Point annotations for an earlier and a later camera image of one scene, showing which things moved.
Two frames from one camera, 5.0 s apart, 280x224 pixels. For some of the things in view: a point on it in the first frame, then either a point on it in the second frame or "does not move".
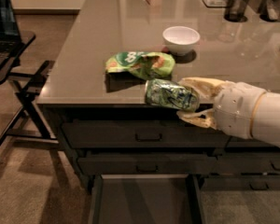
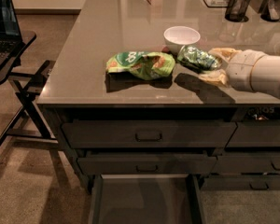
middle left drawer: (147, 163) does not move
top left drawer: (142, 133) does not move
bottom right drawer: (255, 183) does not move
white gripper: (234, 108) → (240, 71)
